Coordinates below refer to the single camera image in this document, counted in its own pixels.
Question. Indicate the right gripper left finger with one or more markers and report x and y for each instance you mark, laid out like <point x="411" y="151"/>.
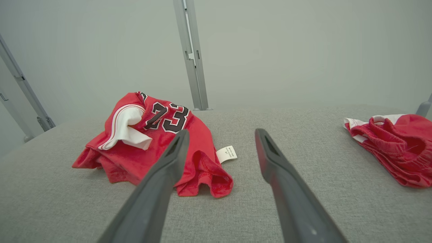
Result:
<point x="152" y="199"/>

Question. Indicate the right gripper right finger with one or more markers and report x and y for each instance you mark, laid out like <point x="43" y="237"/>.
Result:
<point x="297" y="209"/>

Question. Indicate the red Bulls 23 jersey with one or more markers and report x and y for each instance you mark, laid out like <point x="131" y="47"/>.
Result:
<point x="128" y="162"/>

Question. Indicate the red shorts white trim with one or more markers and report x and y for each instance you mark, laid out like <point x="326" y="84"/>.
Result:
<point x="398" y="155"/>

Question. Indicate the grey metal double post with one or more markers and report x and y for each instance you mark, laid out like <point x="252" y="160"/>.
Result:
<point x="194" y="67"/>

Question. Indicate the grey metal frame post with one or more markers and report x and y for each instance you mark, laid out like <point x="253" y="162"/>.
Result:
<point x="424" y="108"/>
<point x="32" y="98"/>

